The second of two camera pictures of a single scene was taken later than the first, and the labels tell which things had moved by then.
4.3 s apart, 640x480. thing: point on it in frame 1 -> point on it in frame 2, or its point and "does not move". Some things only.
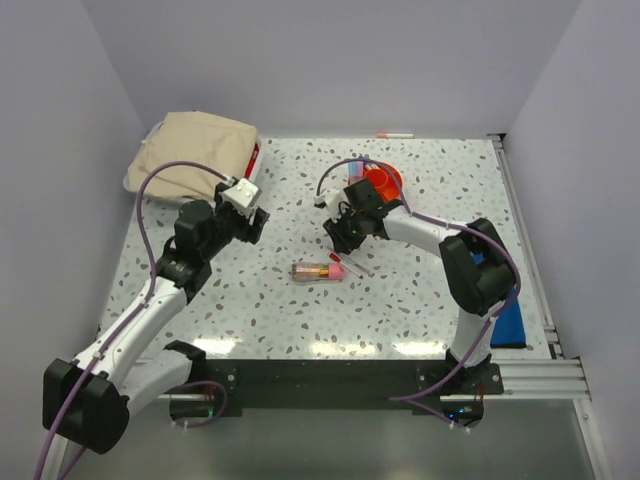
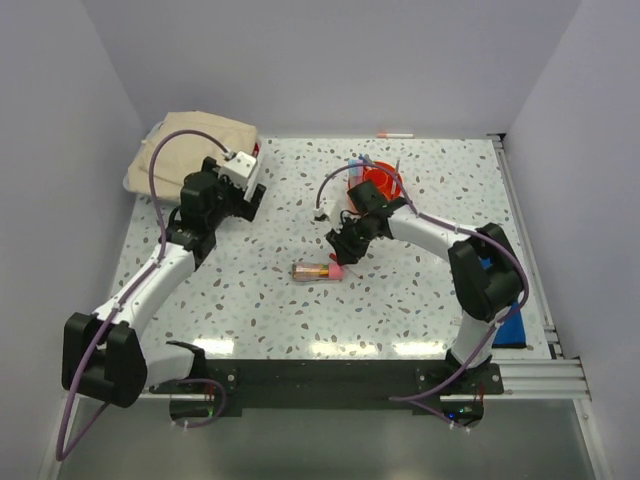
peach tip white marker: [395, 136] does not move
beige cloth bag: [223, 146] does not move
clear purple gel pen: [356, 264] -> [398, 177]
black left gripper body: [230, 224] -> [231, 199]
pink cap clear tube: [330, 271] does not move
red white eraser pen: [337, 258] does not move
